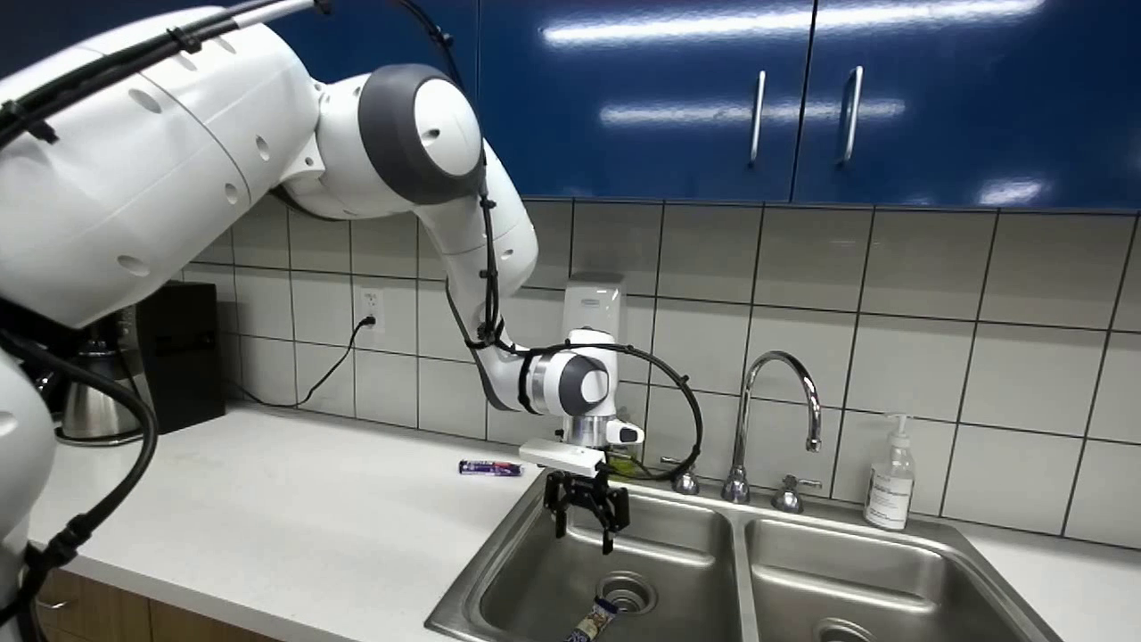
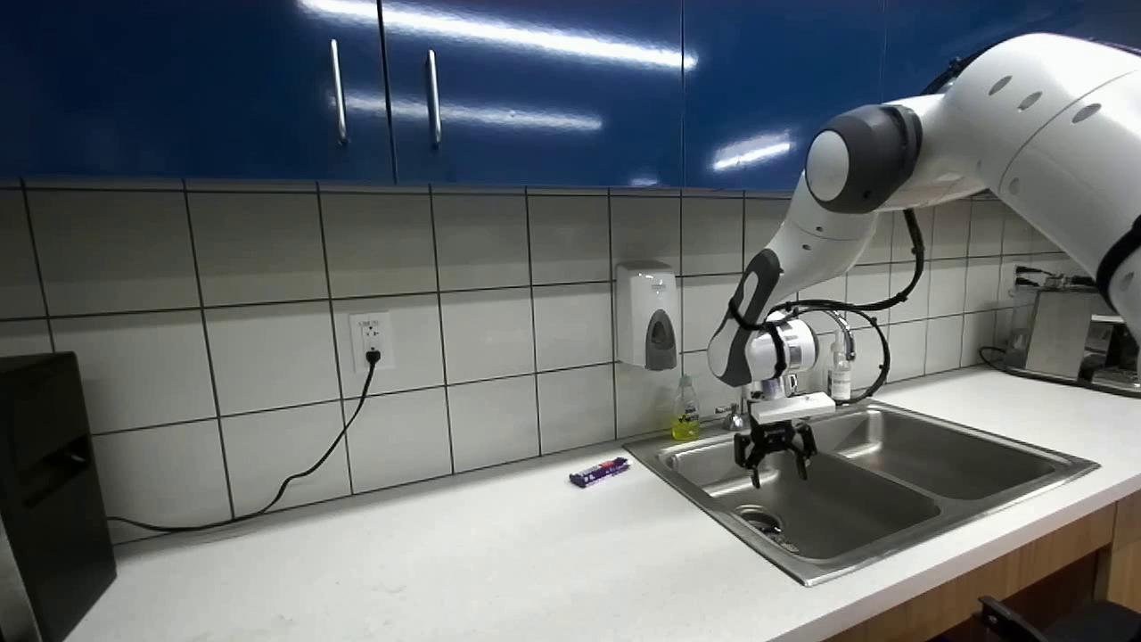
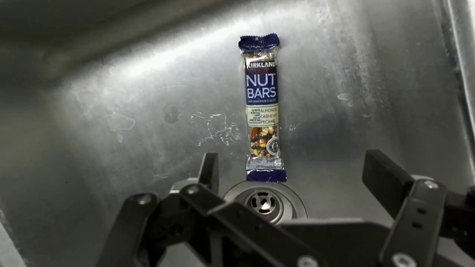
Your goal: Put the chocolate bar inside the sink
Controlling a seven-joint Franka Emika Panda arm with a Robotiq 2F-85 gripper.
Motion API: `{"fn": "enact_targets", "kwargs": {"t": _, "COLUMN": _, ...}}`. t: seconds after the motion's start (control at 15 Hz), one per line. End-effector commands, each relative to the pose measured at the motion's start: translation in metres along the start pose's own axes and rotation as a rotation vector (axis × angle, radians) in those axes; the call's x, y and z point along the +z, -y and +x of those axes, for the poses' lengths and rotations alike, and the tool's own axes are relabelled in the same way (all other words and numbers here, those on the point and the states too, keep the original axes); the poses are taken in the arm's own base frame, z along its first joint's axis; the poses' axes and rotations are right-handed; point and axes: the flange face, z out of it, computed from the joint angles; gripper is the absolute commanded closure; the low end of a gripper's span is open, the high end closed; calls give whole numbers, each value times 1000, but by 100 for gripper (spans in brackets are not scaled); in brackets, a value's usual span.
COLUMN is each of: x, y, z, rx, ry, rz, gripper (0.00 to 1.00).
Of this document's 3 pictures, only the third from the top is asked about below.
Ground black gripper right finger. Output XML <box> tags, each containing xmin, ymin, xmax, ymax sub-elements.
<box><xmin>361</xmin><ymin>149</ymin><xmax>475</xmax><ymax>267</ymax></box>

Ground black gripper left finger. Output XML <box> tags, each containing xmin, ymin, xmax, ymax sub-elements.
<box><xmin>95</xmin><ymin>151</ymin><xmax>318</xmax><ymax>267</ymax></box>

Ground blue nut bar wrapper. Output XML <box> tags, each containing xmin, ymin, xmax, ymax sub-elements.
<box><xmin>238</xmin><ymin>33</ymin><xmax>288</xmax><ymax>184</ymax></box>

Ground round sink drain strainer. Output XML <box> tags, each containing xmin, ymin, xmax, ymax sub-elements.
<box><xmin>223</xmin><ymin>180</ymin><xmax>309</xmax><ymax>227</ymax></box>

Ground stainless steel double sink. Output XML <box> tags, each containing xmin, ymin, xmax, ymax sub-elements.
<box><xmin>0</xmin><ymin>0</ymin><xmax>475</xmax><ymax>267</ymax></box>

